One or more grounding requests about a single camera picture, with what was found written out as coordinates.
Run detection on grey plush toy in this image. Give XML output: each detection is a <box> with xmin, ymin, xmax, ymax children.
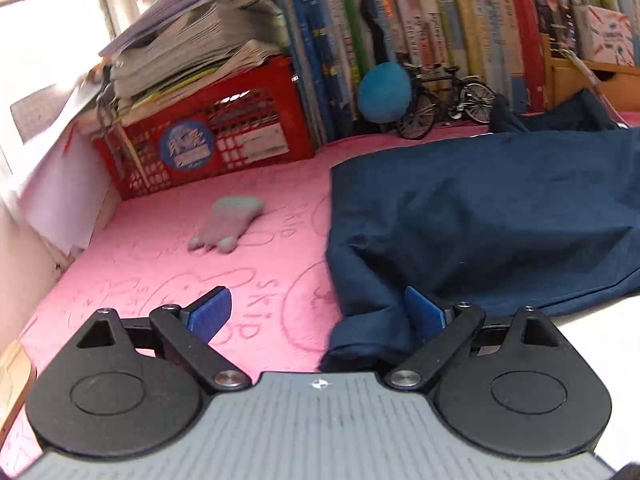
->
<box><xmin>187</xmin><ymin>195</ymin><xmax>267</xmax><ymax>254</ymax></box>

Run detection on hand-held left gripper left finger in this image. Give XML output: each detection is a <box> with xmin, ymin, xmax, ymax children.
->
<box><xmin>74</xmin><ymin>286</ymin><xmax>253</xmax><ymax>393</ymax></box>

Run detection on row of upright books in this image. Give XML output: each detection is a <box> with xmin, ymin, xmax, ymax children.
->
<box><xmin>272</xmin><ymin>0</ymin><xmax>640</xmax><ymax>145</ymax></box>

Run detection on white printed box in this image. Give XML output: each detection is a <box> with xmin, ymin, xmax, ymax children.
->
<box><xmin>572</xmin><ymin>5</ymin><xmax>639</xmax><ymax>67</ymax></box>

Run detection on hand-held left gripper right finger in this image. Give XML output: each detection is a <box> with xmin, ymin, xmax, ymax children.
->
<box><xmin>386</xmin><ymin>286</ymin><xmax>566</xmax><ymax>393</ymax></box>

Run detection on white paper sheets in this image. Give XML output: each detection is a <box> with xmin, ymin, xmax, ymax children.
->
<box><xmin>0</xmin><ymin>80</ymin><xmax>110</xmax><ymax>257</ymax></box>

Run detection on miniature black bicycle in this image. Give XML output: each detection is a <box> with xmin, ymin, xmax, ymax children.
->
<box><xmin>397</xmin><ymin>63</ymin><xmax>497</xmax><ymax>141</ymax></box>

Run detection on navy jacket with striped trim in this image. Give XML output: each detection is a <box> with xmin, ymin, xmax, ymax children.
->
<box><xmin>320</xmin><ymin>89</ymin><xmax>640</xmax><ymax>466</ymax></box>

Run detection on blue plush ball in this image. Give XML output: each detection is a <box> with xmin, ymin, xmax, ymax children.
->
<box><xmin>357</xmin><ymin>61</ymin><xmax>414</xmax><ymax>124</ymax></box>

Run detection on red plastic crate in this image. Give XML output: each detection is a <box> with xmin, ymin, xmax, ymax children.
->
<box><xmin>92</xmin><ymin>55</ymin><xmax>317</xmax><ymax>202</ymax></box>

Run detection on pink bunny pattern blanket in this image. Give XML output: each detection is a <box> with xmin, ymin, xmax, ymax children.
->
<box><xmin>0</xmin><ymin>110</ymin><xmax>640</xmax><ymax>480</ymax></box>

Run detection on wooden drawer organizer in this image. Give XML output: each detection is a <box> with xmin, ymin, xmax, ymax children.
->
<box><xmin>542</xmin><ymin>35</ymin><xmax>640</xmax><ymax>126</ymax></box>

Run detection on stack of papers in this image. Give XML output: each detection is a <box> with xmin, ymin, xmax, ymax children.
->
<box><xmin>97</xmin><ymin>0</ymin><xmax>287</xmax><ymax>112</ymax></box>

